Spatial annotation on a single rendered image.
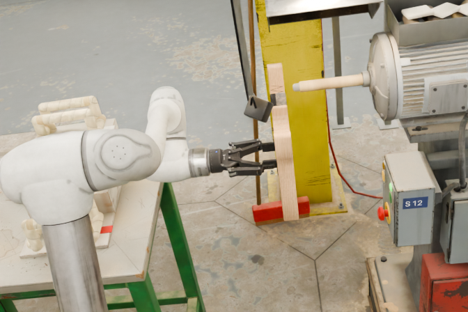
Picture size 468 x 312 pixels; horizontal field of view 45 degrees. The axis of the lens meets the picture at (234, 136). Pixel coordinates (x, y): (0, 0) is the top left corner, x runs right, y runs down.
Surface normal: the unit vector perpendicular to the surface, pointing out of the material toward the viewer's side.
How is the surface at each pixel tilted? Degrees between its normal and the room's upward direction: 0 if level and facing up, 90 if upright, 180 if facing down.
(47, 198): 70
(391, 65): 48
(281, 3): 38
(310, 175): 90
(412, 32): 90
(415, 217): 90
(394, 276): 24
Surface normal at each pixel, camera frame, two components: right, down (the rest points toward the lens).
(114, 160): 0.14, -0.17
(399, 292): -0.54, -0.70
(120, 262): -0.15, -0.82
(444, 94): -0.02, 0.56
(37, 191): -0.05, 0.26
